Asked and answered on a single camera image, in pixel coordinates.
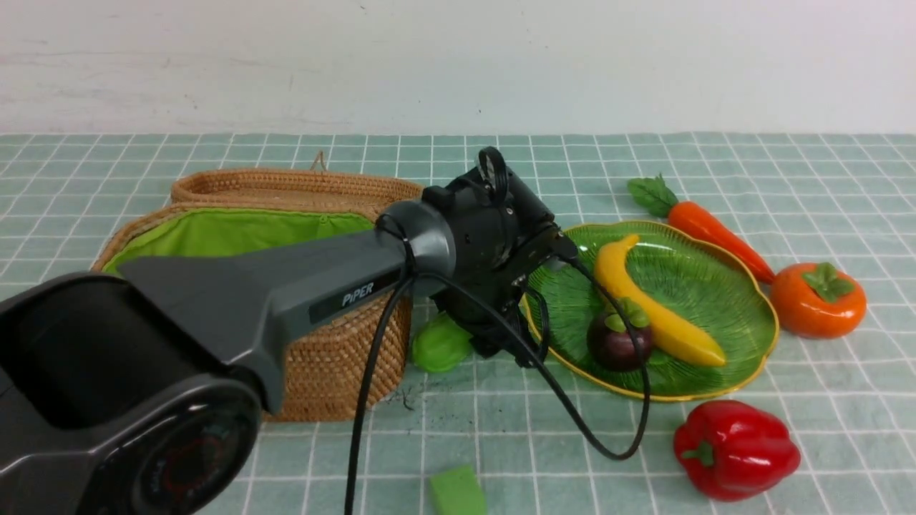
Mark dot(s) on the yellow banana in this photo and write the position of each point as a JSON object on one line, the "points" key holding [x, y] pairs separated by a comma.
{"points": [[671, 333]]}

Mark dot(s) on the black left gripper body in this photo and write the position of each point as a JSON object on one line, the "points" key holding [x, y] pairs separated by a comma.
{"points": [[502, 233]]}

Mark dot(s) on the orange persimmon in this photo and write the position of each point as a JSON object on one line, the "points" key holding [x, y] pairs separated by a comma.
{"points": [[815, 300]]}

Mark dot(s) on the green foam cube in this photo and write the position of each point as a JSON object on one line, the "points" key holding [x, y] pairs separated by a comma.
{"points": [[457, 491]]}

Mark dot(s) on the orange carrot with leaves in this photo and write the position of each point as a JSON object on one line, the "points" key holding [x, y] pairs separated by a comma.
{"points": [[657, 199]]}

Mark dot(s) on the woven wicker basket lid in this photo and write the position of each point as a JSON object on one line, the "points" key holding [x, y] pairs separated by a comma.
{"points": [[313, 190]]}

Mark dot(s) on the green glass leaf plate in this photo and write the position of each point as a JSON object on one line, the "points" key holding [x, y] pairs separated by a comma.
{"points": [[699, 282]]}

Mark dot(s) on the light green chayote gourd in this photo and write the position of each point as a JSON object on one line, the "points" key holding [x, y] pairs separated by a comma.
{"points": [[440, 345]]}

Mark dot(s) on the red bell pepper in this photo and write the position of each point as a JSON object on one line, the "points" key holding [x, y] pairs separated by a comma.
{"points": [[732, 451]]}

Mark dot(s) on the dark purple mangosteen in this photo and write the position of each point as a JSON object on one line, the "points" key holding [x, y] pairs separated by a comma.
{"points": [[621, 342]]}

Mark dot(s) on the woven wicker basket green lining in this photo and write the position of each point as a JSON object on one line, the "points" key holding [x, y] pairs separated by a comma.
{"points": [[336, 357]]}

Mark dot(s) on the green checkered tablecloth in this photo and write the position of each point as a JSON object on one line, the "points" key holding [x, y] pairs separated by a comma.
{"points": [[793, 197]]}

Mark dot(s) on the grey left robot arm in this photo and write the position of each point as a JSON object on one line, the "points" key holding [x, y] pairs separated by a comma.
{"points": [[141, 392]]}

